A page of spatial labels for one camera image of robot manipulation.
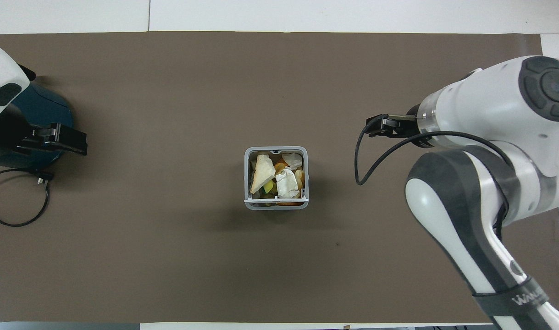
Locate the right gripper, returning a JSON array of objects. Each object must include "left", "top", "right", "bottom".
[{"left": 392, "top": 104, "right": 434, "bottom": 148}]

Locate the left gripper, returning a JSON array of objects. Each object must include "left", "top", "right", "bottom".
[{"left": 0, "top": 111, "right": 35, "bottom": 159}]

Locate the large crumpled white paper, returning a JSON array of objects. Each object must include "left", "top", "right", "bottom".
[{"left": 276, "top": 169, "right": 301, "bottom": 199}]

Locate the triangular bread slice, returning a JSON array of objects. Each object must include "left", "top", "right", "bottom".
[{"left": 250, "top": 154, "right": 277, "bottom": 194}]

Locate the grey square basket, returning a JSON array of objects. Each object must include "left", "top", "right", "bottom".
[{"left": 244, "top": 146, "right": 309, "bottom": 210}]

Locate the black cable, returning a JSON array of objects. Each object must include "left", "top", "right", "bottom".
[
  {"left": 0, "top": 168, "right": 55, "bottom": 228},
  {"left": 354, "top": 115, "right": 515, "bottom": 240}
]

